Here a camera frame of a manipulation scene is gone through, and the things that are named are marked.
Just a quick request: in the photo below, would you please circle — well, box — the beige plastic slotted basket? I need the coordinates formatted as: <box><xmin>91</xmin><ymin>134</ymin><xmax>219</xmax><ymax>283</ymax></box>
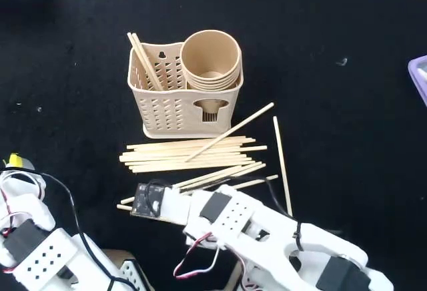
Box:
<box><xmin>127</xmin><ymin>41</ymin><xmax>244</xmax><ymax>139</ymax></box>

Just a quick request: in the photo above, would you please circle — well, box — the brown paper cup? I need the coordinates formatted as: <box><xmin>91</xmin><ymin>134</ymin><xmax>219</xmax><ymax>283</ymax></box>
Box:
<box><xmin>179</xmin><ymin>29</ymin><xmax>242</xmax><ymax>81</ymax></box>
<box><xmin>186</xmin><ymin>74</ymin><xmax>241</xmax><ymax>114</ymax></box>
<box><xmin>183</xmin><ymin>65</ymin><xmax>242</xmax><ymax>84</ymax></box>
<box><xmin>184</xmin><ymin>69</ymin><xmax>242</xmax><ymax>87</ymax></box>
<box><xmin>185</xmin><ymin>72</ymin><xmax>242</xmax><ymax>89</ymax></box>

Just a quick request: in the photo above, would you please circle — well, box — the purple plastic tray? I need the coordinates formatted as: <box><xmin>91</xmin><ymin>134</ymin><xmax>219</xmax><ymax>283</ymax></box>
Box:
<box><xmin>407</xmin><ymin>55</ymin><xmax>427</xmax><ymax>108</ymax></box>

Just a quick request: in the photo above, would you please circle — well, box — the black cable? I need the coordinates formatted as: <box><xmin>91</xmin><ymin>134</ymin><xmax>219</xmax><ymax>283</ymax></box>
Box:
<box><xmin>264</xmin><ymin>178</ymin><xmax>305</xmax><ymax>252</ymax></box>
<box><xmin>41</xmin><ymin>172</ymin><xmax>138</xmax><ymax>291</ymax></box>

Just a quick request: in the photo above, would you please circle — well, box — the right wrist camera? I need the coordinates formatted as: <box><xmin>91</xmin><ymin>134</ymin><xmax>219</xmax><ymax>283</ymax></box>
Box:
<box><xmin>129</xmin><ymin>182</ymin><xmax>167</xmax><ymax>219</ymax></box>

